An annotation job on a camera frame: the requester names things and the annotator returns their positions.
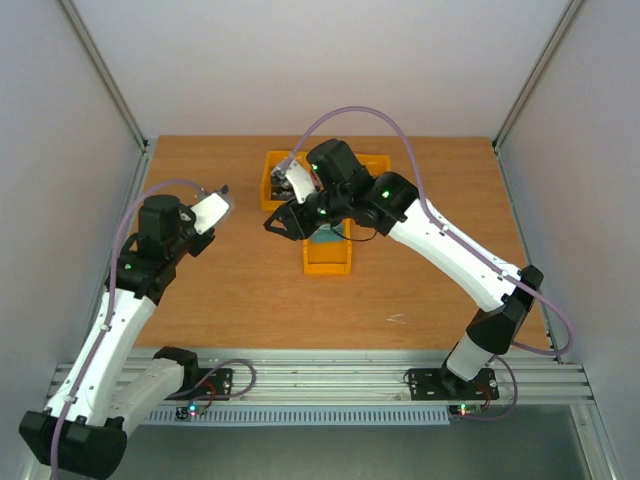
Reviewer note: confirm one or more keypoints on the grey slotted cable duct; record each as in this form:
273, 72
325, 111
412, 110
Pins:
281, 416

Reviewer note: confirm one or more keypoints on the left controller board with LEDs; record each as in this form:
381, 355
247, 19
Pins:
190, 412

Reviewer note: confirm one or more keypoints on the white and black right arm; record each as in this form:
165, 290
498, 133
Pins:
335, 186

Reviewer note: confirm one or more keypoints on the teal credit card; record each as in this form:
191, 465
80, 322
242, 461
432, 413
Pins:
328, 233

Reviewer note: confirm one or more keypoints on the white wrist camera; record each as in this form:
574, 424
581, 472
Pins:
210, 211
294, 176

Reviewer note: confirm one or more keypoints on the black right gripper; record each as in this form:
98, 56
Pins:
298, 220

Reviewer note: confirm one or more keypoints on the orange bin front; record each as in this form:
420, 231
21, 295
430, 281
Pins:
333, 259

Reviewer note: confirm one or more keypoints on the aluminium rail frame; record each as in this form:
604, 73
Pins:
375, 377

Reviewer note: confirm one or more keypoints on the orange bin back left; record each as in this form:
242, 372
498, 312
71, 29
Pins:
273, 157

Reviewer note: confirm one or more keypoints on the right controller board with LEDs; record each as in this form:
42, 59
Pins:
465, 410

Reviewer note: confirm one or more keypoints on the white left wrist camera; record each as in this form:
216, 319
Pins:
210, 211

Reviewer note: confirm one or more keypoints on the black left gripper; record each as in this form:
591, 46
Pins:
204, 245

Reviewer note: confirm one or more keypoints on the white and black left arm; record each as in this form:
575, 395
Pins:
85, 426

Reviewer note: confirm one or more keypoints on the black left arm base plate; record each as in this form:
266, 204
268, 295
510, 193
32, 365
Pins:
217, 386

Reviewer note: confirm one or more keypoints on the controller board with leds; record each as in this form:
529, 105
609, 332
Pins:
465, 410
190, 412

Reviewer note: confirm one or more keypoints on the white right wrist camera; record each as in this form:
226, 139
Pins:
294, 176

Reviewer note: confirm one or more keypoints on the black credit card in bin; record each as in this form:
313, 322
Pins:
281, 189

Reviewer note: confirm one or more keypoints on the blue card holder wallet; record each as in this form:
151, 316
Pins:
224, 193

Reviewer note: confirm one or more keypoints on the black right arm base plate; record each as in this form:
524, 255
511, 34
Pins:
425, 385

